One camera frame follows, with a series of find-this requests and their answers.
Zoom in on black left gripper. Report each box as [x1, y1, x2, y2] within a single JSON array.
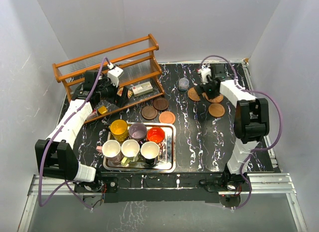
[[97, 75, 130, 108]]

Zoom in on woven rattan coaster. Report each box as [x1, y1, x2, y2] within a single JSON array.
[[187, 87, 201, 102], [203, 93, 224, 103]]

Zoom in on light wooden coaster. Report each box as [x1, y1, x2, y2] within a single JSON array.
[[208, 103, 225, 118], [159, 111, 175, 124]]

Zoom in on yellow mug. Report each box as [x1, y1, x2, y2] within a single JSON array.
[[107, 119, 129, 143]]

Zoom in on dark wooden coaster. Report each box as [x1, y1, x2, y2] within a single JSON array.
[[153, 97, 169, 111], [142, 106, 158, 120]]

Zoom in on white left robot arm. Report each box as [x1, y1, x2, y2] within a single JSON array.
[[35, 66, 123, 192]]

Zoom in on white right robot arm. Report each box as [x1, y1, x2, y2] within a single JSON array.
[[195, 77, 270, 191]]

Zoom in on small clear plastic jar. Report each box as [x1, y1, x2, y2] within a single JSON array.
[[178, 78, 189, 92]]

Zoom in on white cardboard box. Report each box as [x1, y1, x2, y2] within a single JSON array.
[[132, 81, 153, 97]]

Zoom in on yellow small block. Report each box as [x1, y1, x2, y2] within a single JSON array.
[[97, 105, 108, 115]]

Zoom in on orange wooden shelf rack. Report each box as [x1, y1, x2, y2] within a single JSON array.
[[52, 33, 165, 125]]

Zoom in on red white small box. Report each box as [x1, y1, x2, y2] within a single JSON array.
[[86, 109, 99, 121]]

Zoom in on purple mug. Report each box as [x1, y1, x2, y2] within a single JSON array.
[[129, 123, 148, 141]]

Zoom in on silver metal tray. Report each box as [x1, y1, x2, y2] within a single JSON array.
[[96, 122, 176, 173]]

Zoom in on orange-red mug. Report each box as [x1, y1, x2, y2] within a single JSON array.
[[147, 127, 165, 144]]

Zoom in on black white mug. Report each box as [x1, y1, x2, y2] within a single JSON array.
[[141, 142, 160, 166]]

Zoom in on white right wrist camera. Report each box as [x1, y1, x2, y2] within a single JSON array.
[[197, 65, 212, 84]]

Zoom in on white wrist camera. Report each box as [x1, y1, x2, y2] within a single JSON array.
[[107, 63, 124, 87], [197, 65, 212, 84]]

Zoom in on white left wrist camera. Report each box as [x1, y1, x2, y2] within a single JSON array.
[[107, 63, 124, 87]]

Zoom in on green handled white mug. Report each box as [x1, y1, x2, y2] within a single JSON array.
[[121, 139, 140, 166]]

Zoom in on pink handled white mug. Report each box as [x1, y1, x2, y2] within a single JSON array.
[[96, 140, 123, 163]]

